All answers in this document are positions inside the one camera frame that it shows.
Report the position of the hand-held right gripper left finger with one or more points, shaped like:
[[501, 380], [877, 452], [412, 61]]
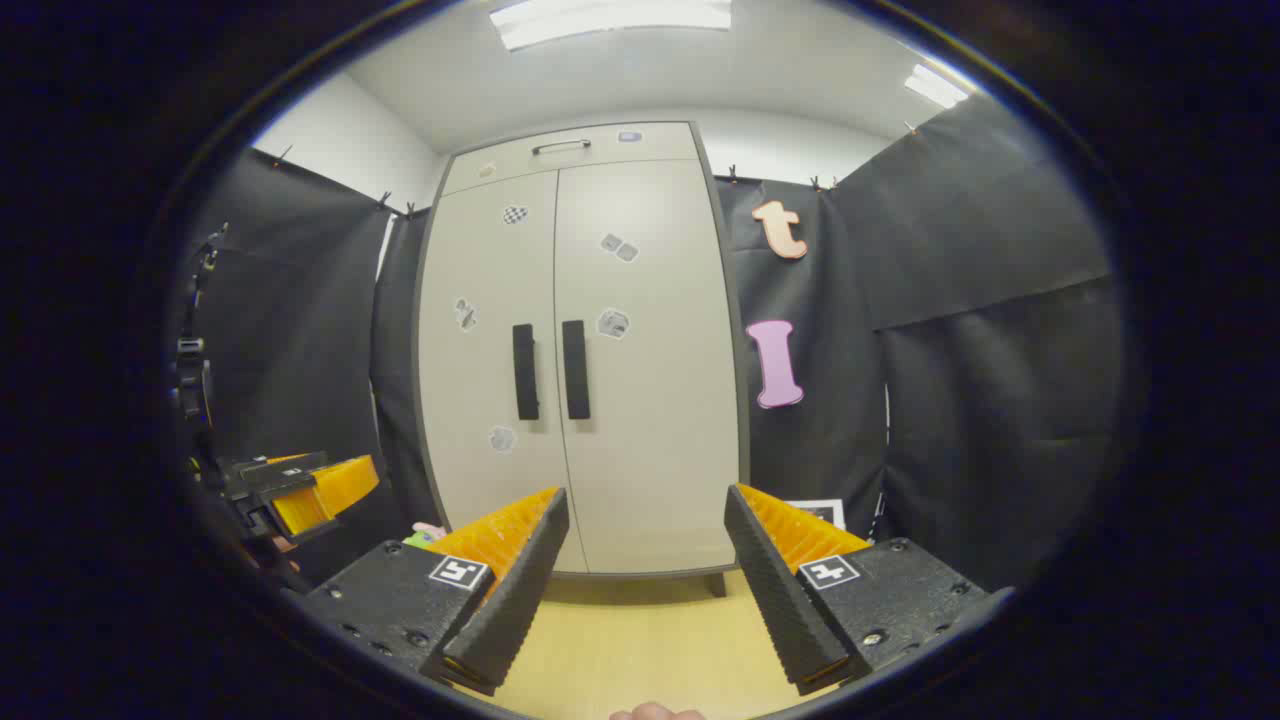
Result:
[[520, 590]]

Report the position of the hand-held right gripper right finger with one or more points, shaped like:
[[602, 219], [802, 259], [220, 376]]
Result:
[[775, 590]]

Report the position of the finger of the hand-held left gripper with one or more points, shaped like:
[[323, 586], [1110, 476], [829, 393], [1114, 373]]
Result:
[[270, 472], [325, 490]]

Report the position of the beige cabinet door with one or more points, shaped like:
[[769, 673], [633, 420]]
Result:
[[480, 380], [660, 420]]

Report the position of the beige double-door shoe cabinet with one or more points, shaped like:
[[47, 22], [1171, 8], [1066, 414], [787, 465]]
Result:
[[660, 148]]

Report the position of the white portrait-cover book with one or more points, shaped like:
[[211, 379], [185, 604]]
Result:
[[825, 512]]

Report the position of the green plush toy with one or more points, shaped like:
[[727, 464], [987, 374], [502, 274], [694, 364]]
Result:
[[422, 538]]

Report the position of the black backdrop cloth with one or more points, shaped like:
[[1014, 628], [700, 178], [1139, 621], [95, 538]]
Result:
[[1000, 400]]

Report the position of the small ceiling light panel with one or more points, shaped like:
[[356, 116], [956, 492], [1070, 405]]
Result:
[[936, 86]]

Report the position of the long ceiling light panel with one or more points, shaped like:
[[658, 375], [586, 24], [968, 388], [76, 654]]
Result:
[[610, 20]]

